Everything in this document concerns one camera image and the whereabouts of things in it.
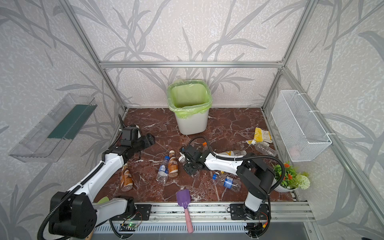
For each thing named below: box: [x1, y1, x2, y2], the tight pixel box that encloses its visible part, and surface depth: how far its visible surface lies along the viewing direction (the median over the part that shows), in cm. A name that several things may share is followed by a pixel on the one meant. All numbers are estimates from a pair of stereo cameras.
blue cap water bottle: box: [156, 156, 170, 186], surface depth 84 cm
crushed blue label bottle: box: [212, 173, 242, 192], surface depth 80 cm
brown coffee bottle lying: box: [120, 163, 133, 192], surface depth 81 cm
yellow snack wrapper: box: [253, 127, 273, 143], surface depth 104 cm
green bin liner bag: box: [166, 79, 213, 119], surface depth 96 cm
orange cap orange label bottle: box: [202, 142, 209, 151], surface depth 98 cm
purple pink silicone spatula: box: [176, 189, 194, 234], surface depth 78 cm
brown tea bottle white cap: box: [168, 150, 179, 178], surface depth 86 cm
